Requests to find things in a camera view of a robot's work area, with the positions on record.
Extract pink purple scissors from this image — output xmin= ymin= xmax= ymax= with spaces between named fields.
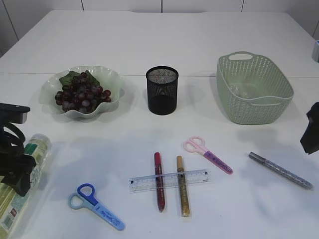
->
xmin=183 ymin=136 xmax=233 ymax=175

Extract purple artificial grape bunch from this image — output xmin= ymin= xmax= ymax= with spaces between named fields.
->
xmin=55 ymin=70 xmax=112 ymax=114

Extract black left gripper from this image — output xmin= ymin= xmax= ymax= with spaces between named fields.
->
xmin=0 ymin=123 xmax=36 ymax=197

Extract green woven plastic basket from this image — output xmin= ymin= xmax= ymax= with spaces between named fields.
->
xmin=216 ymin=51 xmax=294 ymax=125

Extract small blue white object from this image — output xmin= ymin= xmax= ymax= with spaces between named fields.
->
xmin=312 ymin=40 xmax=319 ymax=63

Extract black mesh pen holder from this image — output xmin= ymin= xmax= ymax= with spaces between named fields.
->
xmin=146 ymin=66 xmax=179 ymax=116

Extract yellow drink bottle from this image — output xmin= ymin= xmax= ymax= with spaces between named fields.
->
xmin=0 ymin=134 xmax=51 ymax=239

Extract green wavy plate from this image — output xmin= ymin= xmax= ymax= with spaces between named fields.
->
xmin=39 ymin=66 xmax=122 ymax=119

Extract clear plastic sheet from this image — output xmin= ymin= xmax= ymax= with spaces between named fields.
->
xmin=229 ymin=83 xmax=259 ymax=99

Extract clear plastic ruler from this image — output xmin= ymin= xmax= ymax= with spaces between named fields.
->
xmin=128 ymin=169 xmax=211 ymax=193

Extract red glitter marker pen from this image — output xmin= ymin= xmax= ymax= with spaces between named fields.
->
xmin=154 ymin=152 xmax=165 ymax=212

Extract blue scissors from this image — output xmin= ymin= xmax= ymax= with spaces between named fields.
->
xmin=68 ymin=183 xmax=125 ymax=231

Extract gold glitter marker pen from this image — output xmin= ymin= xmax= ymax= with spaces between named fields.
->
xmin=176 ymin=155 xmax=190 ymax=217

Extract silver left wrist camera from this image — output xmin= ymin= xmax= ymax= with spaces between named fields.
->
xmin=0 ymin=103 xmax=30 ymax=124

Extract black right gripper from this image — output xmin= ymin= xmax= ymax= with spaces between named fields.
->
xmin=300 ymin=102 xmax=319 ymax=154

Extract silver glitter marker pen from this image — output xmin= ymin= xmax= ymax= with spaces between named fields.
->
xmin=248 ymin=152 xmax=313 ymax=190

